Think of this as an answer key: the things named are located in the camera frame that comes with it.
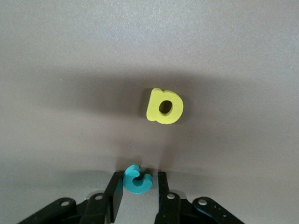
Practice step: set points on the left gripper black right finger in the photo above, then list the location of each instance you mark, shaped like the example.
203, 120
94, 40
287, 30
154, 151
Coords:
165, 200

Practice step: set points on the yellow foam letter a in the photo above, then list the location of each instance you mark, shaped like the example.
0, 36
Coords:
154, 109

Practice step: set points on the teal foam letter c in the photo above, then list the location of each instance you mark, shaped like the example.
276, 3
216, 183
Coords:
130, 184

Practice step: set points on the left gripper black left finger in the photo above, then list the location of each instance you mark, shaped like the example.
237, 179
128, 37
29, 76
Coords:
114, 193

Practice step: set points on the brown table cover sheet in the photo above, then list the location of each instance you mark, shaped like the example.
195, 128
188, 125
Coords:
70, 46

